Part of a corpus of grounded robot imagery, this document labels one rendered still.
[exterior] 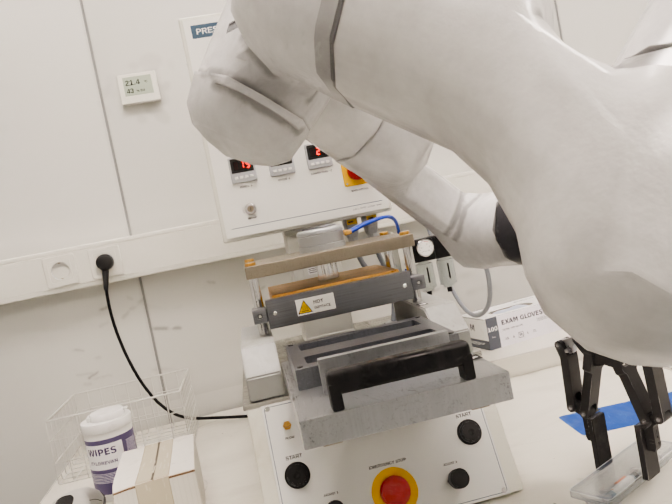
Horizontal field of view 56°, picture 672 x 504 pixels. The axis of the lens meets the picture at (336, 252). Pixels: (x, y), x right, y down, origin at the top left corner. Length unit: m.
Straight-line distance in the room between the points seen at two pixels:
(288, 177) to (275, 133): 0.72
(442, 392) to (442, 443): 0.25
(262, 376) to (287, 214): 0.40
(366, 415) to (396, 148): 0.26
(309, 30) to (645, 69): 0.18
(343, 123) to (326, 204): 0.61
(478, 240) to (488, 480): 0.33
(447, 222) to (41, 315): 1.10
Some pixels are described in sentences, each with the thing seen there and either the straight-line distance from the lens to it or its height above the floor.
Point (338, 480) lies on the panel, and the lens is 0.89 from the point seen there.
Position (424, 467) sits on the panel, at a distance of 0.91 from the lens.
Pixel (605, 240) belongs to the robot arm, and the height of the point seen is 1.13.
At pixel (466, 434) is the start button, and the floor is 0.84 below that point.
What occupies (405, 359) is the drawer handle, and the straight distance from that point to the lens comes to 0.65.
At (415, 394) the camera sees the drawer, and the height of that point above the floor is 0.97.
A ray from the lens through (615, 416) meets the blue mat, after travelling 1.17.
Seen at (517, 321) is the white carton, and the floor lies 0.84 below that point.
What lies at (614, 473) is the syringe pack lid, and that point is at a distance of 0.92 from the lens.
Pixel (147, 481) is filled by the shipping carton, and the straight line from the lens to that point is 1.01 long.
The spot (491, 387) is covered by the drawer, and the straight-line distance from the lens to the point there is 0.68.
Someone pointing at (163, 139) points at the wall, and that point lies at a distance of 1.62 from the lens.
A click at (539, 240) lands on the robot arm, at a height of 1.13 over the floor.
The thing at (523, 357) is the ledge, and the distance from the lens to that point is 1.44.
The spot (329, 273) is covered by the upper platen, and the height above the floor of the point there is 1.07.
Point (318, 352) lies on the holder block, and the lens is 0.82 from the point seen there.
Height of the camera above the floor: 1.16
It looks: 3 degrees down
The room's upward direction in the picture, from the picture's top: 11 degrees counter-clockwise
